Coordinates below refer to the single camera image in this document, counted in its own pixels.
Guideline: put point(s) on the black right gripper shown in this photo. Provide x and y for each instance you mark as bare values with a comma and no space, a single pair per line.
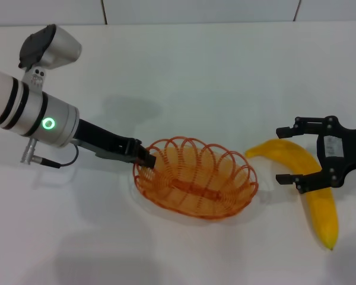
353,145

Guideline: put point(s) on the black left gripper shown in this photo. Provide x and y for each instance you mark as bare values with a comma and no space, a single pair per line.
106,138

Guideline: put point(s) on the orange woven plastic basket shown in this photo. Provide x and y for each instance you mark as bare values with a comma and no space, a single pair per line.
195,190

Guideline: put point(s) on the yellow banana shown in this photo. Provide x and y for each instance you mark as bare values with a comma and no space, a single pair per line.
323,219

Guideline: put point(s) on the grey left wrist bracket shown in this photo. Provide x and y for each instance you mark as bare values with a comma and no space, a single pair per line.
106,155

